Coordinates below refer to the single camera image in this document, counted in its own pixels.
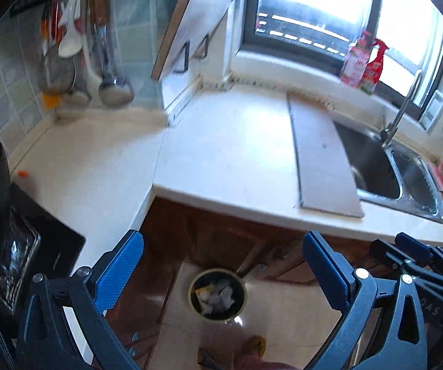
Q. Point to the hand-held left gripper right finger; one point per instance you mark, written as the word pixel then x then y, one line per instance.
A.
pixel 327 269

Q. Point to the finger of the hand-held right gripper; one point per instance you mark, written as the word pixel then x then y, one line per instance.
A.
pixel 412 244
pixel 387 252

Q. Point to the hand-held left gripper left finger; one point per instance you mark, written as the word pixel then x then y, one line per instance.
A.
pixel 119 269

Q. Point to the black bin yellow rim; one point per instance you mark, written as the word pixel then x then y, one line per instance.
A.
pixel 237 300

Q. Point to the brown wooden cabinet door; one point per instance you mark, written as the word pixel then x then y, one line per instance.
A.
pixel 221 239
pixel 159 239
pixel 294 262

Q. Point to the black glass stove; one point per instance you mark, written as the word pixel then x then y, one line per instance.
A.
pixel 52 235

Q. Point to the stainless steel sink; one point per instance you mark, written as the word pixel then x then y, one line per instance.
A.
pixel 368 169

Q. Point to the steel faucet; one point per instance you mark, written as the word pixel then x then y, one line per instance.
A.
pixel 399 115

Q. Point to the white plastic holder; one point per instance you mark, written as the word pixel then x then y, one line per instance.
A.
pixel 433 108

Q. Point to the steel ladle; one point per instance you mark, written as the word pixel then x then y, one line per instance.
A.
pixel 115 92

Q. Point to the orange plastic utensil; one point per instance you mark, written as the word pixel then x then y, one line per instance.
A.
pixel 51 101

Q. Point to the red spray bottle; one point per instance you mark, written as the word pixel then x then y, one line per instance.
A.
pixel 375 65

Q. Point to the steel mesh strainer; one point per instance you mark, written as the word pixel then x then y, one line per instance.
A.
pixel 57 73

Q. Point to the white plastic spatula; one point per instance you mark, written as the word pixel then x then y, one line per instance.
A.
pixel 69 42

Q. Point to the dark framed window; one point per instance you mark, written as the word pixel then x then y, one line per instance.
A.
pixel 252 27

